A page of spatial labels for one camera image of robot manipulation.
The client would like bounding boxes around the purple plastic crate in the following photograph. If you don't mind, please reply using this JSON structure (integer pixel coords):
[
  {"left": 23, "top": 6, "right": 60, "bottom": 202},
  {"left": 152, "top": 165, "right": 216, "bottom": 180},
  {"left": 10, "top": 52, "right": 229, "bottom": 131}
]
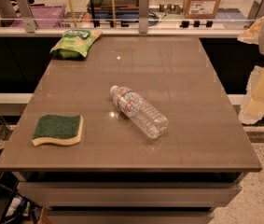
[{"left": 11, "top": 5, "right": 66, "bottom": 28}]

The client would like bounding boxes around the green rice chip bag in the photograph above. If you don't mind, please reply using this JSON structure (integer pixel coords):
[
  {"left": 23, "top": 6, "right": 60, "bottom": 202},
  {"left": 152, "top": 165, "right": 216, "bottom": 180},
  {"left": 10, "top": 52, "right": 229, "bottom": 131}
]
[{"left": 50, "top": 29, "right": 102, "bottom": 59}]

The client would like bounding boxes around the green and yellow sponge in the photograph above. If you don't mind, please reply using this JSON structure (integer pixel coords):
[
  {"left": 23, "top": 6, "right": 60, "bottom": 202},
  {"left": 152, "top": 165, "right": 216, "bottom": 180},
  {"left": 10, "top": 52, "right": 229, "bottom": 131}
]
[{"left": 32, "top": 115, "right": 84, "bottom": 147}]

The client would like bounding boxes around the yellow broom handle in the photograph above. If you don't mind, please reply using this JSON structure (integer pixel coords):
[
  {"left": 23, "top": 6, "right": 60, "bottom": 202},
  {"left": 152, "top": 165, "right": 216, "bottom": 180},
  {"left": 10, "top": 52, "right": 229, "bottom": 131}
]
[{"left": 68, "top": 0, "right": 77, "bottom": 28}]

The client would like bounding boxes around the clear plastic water bottle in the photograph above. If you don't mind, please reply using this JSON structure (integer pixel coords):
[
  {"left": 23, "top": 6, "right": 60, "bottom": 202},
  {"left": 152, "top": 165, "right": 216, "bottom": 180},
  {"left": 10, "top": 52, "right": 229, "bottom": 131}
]
[{"left": 110, "top": 86, "right": 169, "bottom": 139}]

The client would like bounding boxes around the cardboard box with label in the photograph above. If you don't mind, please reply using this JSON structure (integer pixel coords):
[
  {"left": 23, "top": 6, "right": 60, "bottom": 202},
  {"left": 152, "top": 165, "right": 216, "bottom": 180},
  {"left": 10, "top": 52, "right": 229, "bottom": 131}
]
[{"left": 183, "top": 0, "right": 221, "bottom": 19}]

